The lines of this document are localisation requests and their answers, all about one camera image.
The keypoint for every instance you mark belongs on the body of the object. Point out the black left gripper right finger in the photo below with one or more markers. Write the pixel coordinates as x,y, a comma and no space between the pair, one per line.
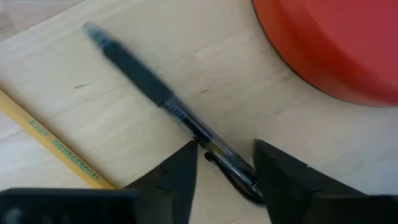
289,186

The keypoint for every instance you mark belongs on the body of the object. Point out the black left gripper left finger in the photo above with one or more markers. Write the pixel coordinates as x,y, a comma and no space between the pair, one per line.
174,186

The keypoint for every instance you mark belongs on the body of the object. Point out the black pen rubber grip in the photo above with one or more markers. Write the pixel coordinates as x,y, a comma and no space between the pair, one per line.
140,74

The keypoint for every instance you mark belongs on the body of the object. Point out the yellow pencil green print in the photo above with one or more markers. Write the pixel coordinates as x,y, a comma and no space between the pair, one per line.
56,143

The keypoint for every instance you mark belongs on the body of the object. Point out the red desk lamp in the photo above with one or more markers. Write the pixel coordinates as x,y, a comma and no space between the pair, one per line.
335,46

